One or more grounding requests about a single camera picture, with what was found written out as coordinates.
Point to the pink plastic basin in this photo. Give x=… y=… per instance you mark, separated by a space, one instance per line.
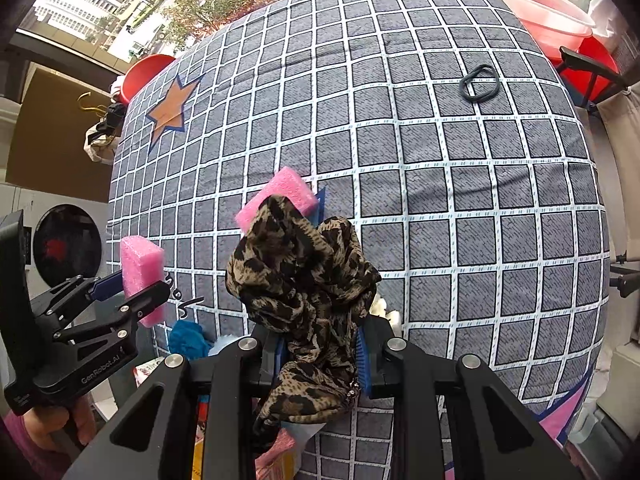
x=540 y=15

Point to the black metal frame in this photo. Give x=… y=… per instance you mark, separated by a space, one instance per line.
x=575 y=57

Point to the red plastic tub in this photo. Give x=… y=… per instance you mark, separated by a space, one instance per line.
x=600 y=60

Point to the leopard print cloth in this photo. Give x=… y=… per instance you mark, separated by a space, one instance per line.
x=300 y=280

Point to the black cloth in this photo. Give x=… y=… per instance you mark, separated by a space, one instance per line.
x=107 y=120

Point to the blue crumpled cloth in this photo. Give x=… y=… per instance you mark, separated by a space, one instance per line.
x=187 y=337

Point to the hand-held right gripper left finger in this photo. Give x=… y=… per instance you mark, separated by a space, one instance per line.
x=265 y=360

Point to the blue cloth piece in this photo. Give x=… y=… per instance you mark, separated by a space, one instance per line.
x=320 y=205

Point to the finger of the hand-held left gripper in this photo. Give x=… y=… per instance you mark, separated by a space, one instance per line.
x=107 y=286
x=145 y=300

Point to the white fluffy cloth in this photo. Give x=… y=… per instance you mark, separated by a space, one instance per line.
x=392 y=317

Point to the grey checked blanket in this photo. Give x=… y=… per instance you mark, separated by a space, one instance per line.
x=450 y=210

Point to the brown board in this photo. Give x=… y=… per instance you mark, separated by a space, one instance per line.
x=55 y=135

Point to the person's left forearm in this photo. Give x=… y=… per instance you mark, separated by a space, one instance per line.
x=20 y=460

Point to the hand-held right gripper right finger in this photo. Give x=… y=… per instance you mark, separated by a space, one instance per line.
x=363 y=360

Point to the black metal bracket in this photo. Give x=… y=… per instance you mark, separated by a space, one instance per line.
x=627 y=280

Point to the white flower print packet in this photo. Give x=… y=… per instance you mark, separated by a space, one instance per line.
x=145 y=372

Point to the dark window frame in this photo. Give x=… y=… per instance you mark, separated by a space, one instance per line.
x=60 y=52

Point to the person's left hand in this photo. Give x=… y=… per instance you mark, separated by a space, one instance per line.
x=45 y=430

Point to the pink foam block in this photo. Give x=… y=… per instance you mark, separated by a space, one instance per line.
x=285 y=190
x=137 y=265

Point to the white washing machine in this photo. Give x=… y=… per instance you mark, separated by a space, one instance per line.
x=70 y=245

